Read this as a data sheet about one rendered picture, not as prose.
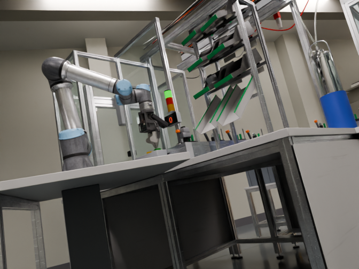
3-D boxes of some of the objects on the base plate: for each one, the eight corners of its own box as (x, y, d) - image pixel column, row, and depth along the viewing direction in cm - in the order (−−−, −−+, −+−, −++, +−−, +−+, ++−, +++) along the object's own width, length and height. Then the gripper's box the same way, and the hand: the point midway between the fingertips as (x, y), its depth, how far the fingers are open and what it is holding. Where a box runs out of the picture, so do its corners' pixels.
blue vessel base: (354, 131, 175) (340, 88, 180) (327, 138, 186) (315, 98, 191) (362, 131, 185) (349, 91, 191) (336, 137, 196) (325, 100, 202)
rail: (189, 161, 148) (184, 140, 150) (104, 187, 211) (101, 172, 213) (196, 160, 152) (192, 140, 154) (110, 186, 214) (108, 172, 216)
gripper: (135, 113, 163) (141, 151, 159) (144, 108, 157) (151, 147, 153) (147, 114, 169) (154, 150, 165) (157, 109, 163) (164, 146, 159)
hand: (156, 145), depth 161 cm, fingers closed
